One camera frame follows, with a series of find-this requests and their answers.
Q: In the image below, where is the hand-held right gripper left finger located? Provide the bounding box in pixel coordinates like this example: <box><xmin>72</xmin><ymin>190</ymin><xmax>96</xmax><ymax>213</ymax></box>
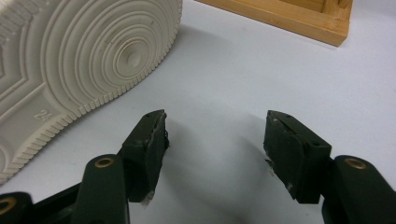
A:
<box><xmin>120</xmin><ymin>108</ymin><xmax>171</xmax><ymax>205</ymax></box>

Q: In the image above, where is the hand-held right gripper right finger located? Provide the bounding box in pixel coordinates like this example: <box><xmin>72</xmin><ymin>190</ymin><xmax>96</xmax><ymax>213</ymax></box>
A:
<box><xmin>262</xmin><ymin>109</ymin><xmax>332</xmax><ymax>205</ymax></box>

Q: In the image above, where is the white and grey sneaker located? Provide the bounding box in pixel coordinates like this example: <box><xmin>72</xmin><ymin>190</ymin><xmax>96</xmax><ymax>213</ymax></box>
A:
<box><xmin>0</xmin><ymin>0</ymin><xmax>184</xmax><ymax>186</ymax></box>

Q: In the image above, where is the wooden shoe rack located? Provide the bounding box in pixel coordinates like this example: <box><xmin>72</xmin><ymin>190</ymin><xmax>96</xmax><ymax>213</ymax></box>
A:
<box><xmin>195</xmin><ymin>0</ymin><xmax>354</xmax><ymax>48</ymax></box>

